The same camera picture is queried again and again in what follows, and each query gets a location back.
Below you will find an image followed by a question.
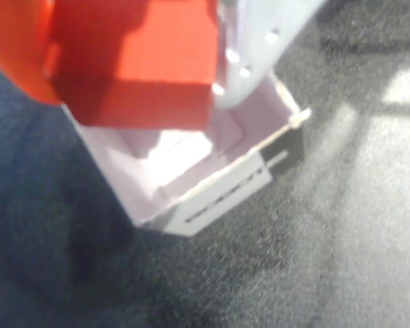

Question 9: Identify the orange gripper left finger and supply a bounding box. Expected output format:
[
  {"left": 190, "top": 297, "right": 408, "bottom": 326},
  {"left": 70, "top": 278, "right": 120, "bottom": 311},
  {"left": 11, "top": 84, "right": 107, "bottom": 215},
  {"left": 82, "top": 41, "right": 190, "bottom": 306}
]
[{"left": 0, "top": 0, "right": 64, "bottom": 105}]

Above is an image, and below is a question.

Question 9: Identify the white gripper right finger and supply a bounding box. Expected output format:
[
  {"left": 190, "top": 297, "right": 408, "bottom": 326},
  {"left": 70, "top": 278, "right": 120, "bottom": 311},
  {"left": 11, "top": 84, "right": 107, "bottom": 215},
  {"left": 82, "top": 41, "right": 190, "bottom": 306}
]
[{"left": 211, "top": 0, "right": 329, "bottom": 110}]

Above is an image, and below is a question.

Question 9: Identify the red cube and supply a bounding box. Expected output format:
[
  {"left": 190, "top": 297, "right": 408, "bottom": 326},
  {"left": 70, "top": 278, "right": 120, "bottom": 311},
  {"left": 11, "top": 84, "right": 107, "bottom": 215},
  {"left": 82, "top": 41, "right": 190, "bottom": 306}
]
[{"left": 49, "top": 0, "right": 220, "bottom": 133}]

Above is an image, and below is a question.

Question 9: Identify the white cardboard box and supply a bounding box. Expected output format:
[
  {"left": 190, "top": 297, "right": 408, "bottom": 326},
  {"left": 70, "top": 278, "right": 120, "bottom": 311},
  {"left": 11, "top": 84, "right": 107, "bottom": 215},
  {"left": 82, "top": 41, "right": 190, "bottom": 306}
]
[{"left": 63, "top": 74, "right": 312, "bottom": 238}]

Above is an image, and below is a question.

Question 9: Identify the black table mat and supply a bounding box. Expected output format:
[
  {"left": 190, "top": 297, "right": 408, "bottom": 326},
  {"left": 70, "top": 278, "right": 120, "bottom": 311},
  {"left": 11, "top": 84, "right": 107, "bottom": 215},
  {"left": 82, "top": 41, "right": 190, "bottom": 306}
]
[{"left": 0, "top": 0, "right": 410, "bottom": 328}]

